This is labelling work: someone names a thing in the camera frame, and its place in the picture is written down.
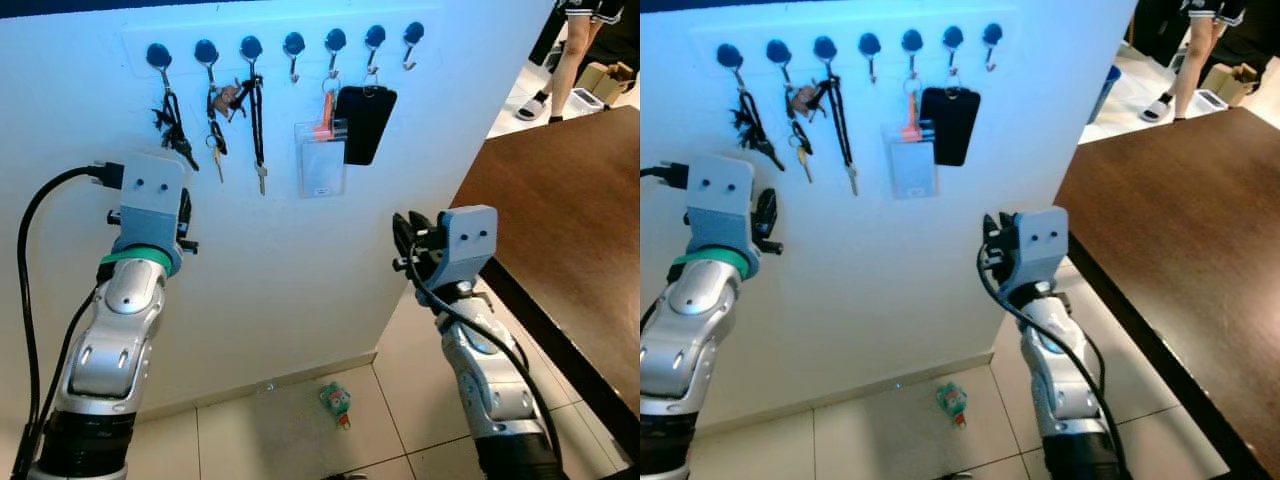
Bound black keychain bunch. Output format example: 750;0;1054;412
730;70;786;171
150;68;199;171

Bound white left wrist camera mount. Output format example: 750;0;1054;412
683;152;761;256
108;152;191;253

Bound black lanyard with key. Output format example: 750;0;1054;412
815;62;859;196
240;60;271;196

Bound clear badge holder orange strap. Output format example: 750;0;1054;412
294;65;349;199
880;68;939;199

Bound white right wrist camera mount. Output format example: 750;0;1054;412
415;205;499;291
1005;205;1071;293

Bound dark brown wooden table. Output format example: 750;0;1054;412
1055;108;1280;480
450;105;641;461

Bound standing person bare legs sandals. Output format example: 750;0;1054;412
1140;0;1251;123
515;0;626;123

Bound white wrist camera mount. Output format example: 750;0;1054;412
108;152;191;253
415;205;499;291
683;152;761;256
1005;205;1071;293

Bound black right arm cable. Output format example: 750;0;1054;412
410;260;553;480
978;245;1131;473

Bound small green toy figure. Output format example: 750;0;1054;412
318;382;353;429
935;382;969;429

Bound small open cardboard box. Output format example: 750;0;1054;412
1200;62;1263;101
578;62;636;106

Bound blue plastic bucket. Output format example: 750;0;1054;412
1098;65;1121;126

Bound key bunch with brown fob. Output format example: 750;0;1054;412
785;65;826;186
204;62;247;186

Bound black case on key ring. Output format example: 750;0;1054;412
335;60;399;168
918;62;983;168

